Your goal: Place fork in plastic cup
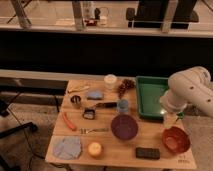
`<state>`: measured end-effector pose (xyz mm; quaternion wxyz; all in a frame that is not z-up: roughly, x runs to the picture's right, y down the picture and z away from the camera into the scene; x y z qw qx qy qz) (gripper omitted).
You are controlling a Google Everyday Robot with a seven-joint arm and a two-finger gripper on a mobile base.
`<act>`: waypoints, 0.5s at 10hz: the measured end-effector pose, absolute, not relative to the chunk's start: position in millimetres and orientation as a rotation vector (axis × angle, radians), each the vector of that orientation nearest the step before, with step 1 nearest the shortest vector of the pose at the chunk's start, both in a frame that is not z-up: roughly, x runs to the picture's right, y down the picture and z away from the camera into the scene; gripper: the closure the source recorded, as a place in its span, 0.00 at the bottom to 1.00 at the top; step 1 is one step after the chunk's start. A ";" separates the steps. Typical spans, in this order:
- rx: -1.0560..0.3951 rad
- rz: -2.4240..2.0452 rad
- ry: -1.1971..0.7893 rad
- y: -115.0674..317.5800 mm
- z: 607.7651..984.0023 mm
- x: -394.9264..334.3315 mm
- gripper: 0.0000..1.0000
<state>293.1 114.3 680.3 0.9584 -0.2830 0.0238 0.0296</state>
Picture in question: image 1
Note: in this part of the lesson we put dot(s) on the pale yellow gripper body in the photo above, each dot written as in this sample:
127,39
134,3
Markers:
169,120

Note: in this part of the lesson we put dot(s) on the silver fork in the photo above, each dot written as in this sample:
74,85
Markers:
86,131

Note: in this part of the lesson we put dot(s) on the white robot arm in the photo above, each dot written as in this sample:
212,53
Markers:
188,86

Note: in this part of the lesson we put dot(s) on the blue plastic cup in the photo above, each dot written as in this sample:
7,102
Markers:
123,106

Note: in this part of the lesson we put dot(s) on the white cup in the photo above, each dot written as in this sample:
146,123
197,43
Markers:
110,81

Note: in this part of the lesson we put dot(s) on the small metal cup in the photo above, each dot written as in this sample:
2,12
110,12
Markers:
76,101

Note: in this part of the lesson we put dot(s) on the orange-red bowl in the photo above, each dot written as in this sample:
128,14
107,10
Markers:
176,140

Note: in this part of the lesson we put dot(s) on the green plastic tray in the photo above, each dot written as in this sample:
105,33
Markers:
148,92

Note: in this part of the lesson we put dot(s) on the black rectangular sponge block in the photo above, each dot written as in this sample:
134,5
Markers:
147,153

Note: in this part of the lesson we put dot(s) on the purple bowl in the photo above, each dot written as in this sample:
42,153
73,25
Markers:
124,127

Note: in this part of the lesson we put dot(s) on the bunch of dark grapes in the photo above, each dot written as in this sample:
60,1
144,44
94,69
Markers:
124,86

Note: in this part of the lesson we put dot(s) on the blue sponge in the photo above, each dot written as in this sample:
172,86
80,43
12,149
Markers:
95,95

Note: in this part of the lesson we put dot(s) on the yellow apple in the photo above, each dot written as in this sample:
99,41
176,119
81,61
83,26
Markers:
95,149

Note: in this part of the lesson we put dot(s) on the yellow banana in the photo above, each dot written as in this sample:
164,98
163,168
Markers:
78,88

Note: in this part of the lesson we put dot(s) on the orange carrot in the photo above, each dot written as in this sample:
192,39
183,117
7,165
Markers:
68,122

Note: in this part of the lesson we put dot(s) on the blue-grey folded cloth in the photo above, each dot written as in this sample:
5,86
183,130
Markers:
67,148

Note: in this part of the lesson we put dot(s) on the black office chair base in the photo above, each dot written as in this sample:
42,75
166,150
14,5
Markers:
33,127

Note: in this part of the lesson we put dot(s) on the black-handled strainer tool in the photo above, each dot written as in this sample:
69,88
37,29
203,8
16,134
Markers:
90,112

